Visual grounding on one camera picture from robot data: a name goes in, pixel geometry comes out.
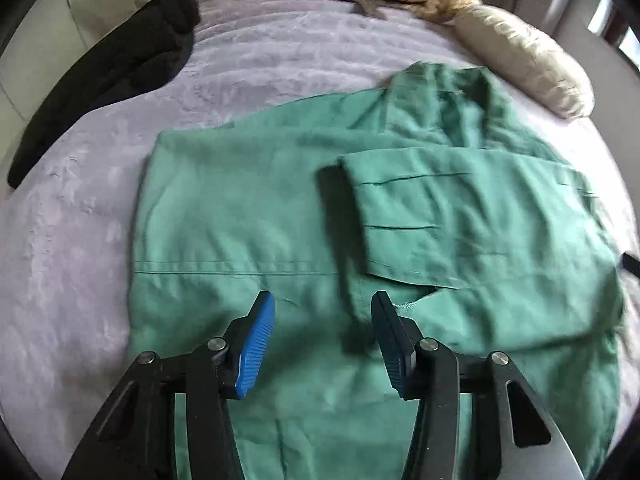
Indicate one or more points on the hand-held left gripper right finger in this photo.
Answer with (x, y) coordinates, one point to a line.
(386, 332)

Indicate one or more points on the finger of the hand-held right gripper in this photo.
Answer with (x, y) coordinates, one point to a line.
(631, 263)

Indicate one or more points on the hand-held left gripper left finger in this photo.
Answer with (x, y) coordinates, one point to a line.
(260, 330)

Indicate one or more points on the green jacket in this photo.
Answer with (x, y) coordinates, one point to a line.
(280, 200)

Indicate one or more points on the grey plush blanket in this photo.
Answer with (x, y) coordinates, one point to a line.
(90, 270)

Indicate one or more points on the window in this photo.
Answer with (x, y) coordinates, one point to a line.
(612, 25)

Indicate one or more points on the beige puffy jacket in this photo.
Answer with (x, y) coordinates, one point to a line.
(520, 50)

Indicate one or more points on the black garment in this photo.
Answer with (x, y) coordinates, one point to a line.
(120, 65)

